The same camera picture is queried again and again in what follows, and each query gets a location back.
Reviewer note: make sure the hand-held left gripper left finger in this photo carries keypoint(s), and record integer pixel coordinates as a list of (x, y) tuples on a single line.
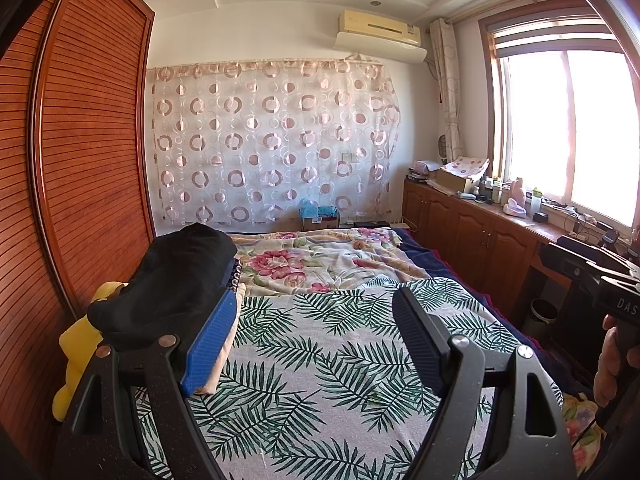
[(210, 345)]

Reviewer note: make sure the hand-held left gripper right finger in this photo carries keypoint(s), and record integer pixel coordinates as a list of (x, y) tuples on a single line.
[(420, 345)]

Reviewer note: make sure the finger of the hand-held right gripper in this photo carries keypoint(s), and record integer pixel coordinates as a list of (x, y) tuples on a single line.
[(570, 267), (575, 244)]

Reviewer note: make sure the black printed T-shirt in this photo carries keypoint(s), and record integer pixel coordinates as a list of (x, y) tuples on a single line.
[(170, 280)]

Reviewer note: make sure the folded clothes stack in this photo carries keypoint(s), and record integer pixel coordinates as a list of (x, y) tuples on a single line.
[(235, 275)]

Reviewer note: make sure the person's right hand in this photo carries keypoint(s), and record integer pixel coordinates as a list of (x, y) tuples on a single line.
[(610, 370)]

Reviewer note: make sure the small black box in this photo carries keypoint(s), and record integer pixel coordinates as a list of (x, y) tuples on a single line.
[(540, 217)]

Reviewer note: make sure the white trash bin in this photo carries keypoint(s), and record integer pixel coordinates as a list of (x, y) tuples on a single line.
[(542, 317)]

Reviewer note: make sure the green-capped bottle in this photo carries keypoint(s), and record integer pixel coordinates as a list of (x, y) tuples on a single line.
[(536, 201)]

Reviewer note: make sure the pink and white container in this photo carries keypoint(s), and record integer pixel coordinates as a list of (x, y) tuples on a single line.
[(515, 208)]

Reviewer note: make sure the pink figurine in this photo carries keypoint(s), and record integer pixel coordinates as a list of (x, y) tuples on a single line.
[(518, 190)]

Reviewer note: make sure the leaf-print bed sheet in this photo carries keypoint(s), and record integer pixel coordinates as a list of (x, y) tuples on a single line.
[(325, 360)]

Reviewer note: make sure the low wooden cabinet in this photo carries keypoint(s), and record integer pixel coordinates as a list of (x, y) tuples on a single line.
[(465, 230)]

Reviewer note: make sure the wooden-framed window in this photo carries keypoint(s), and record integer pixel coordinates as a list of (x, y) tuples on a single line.
[(575, 125)]

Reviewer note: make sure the black flat box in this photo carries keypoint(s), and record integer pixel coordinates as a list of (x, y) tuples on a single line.
[(370, 223)]

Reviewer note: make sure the red-patterned white cloth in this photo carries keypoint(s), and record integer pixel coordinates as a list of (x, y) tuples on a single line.
[(470, 165)]

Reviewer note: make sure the yellow plush toy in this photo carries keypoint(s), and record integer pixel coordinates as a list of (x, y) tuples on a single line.
[(75, 345)]

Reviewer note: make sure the open cardboard box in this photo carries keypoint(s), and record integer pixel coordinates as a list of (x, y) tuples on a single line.
[(455, 180)]

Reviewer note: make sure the small cardboard box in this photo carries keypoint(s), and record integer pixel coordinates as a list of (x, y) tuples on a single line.
[(320, 223)]

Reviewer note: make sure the round hand fan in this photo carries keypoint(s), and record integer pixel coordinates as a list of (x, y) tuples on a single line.
[(442, 147)]

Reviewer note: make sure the stack of books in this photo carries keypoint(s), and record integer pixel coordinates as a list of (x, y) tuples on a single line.
[(422, 171)]

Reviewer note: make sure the blue tissue pack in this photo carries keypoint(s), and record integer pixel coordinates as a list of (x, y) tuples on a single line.
[(317, 208)]

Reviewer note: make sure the pale patterned window curtain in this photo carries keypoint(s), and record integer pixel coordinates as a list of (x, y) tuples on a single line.
[(447, 85)]

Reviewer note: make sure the circle-patterned sheer curtain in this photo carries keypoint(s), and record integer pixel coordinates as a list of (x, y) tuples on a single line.
[(275, 145)]

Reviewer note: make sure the slatted wooden wardrobe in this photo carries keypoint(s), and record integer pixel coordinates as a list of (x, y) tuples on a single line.
[(85, 135)]

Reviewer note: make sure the wall air conditioner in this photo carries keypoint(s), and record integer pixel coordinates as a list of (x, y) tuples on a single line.
[(380, 35)]

